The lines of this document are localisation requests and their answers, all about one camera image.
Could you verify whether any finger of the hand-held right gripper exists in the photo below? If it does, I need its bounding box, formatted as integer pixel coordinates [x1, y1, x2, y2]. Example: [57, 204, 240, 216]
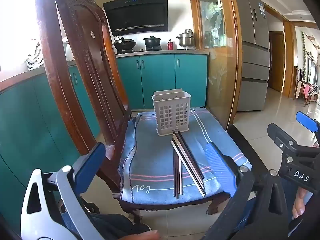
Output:
[296, 111, 320, 147]
[267, 123, 320, 157]

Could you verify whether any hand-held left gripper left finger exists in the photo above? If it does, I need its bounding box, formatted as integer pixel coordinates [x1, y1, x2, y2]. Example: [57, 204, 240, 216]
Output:
[21, 142, 106, 240]

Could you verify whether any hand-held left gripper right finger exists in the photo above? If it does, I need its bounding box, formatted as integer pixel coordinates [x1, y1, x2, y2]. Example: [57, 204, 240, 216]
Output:
[200, 142, 293, 240]

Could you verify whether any white plastic utensil basket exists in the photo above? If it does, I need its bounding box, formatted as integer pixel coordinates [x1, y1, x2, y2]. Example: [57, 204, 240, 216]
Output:
[151, 88, 192, 136]

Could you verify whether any person's right hand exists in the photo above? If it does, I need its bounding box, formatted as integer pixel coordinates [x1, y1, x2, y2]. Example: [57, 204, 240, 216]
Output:
[291, 187, 314, 219]

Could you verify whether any person's left hand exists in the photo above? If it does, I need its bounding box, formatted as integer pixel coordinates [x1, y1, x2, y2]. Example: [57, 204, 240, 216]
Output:
[117, 230, 161, 240]

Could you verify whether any blue striped cloth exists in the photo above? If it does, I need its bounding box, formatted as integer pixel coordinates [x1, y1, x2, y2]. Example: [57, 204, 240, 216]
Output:
[117, 107, 253, 205]

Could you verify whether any brown wooden door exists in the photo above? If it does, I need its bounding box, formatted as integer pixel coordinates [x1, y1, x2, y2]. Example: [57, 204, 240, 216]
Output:
[269, 31, 286, 93]

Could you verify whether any green garland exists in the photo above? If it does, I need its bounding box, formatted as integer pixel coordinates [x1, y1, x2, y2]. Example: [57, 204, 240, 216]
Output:
[301, 31, 307, 80]

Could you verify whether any wooden framed glass door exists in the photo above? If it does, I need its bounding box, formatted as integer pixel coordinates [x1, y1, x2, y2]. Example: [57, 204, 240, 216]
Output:
[191, 0, 243, 130]

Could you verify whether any grey refrigerator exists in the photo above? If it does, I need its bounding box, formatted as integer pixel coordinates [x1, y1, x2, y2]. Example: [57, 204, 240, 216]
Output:
[232, 0, 271, 112]

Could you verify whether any teal base cabinet under stove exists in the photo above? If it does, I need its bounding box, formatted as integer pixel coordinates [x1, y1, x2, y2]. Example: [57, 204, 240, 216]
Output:
[116, 54, 208, 110]

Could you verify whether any carved wooden chair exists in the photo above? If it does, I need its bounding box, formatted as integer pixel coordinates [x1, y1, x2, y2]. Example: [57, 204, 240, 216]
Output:
[35, 0, 253, 224]

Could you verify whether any white dish rack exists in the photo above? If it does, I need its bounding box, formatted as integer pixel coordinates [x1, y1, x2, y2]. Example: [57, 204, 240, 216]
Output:
[24, 55, 45, 71]

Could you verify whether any gas stove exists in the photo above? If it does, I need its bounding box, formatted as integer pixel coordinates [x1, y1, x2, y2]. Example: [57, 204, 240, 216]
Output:
[115, 46, 163, 54]

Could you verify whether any black wok with lid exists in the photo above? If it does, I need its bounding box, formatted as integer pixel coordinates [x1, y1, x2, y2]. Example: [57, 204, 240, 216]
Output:
[113, 37, 137, 51]

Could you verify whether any stainless steel pot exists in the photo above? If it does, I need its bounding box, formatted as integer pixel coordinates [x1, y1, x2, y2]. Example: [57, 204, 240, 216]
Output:
[176, 29, 195, 47]

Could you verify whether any black cooking pot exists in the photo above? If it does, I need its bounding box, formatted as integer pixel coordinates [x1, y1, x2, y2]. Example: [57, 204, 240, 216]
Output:
[143, 35, 162, 48]

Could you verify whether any black range hood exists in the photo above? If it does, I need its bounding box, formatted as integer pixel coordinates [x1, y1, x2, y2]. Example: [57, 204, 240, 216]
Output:
[102, 0, 168, 37]

